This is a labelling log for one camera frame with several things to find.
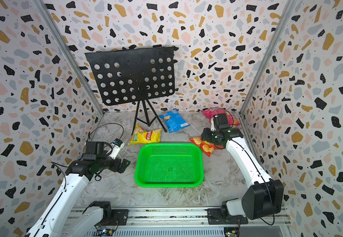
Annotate red potato chips bag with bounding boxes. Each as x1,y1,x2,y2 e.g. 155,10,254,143
189,137,224,157

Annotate yellow potato chips bag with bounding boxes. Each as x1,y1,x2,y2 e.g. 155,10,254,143
128,124,162,145

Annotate blue potato chips bag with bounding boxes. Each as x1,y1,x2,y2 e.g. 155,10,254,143
159,110,190,133

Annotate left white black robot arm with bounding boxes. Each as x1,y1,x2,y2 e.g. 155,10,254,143
26,139,130,237

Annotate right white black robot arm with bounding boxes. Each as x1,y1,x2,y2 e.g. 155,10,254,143
201,114,284,224

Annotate pink potato chips bag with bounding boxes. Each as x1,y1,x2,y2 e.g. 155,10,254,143
202,108,241,126

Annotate green plastic basket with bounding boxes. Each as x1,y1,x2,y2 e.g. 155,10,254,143
134,143,204,188

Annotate left green circuit board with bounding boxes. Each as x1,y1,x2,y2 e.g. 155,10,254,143
95,226,114,237

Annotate green circuit board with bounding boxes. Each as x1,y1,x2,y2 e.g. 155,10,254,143
224,227,240,237
95,226,114,237

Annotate black perforated music stand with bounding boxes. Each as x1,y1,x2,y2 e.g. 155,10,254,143
85,46,176,126

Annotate right green circuit board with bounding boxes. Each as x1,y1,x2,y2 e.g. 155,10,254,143
224,227,240,237

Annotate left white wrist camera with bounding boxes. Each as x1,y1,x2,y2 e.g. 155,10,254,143
108,138,124,160

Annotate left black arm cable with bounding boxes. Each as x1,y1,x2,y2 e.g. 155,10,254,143
87,123,125,143

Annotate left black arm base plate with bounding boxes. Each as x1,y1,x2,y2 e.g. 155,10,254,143
99,209,129,226

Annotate aluminium mounting rail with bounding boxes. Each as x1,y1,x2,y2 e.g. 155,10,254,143
85,206,296,237

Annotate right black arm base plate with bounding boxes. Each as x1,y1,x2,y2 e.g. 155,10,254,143
207,208,248,225

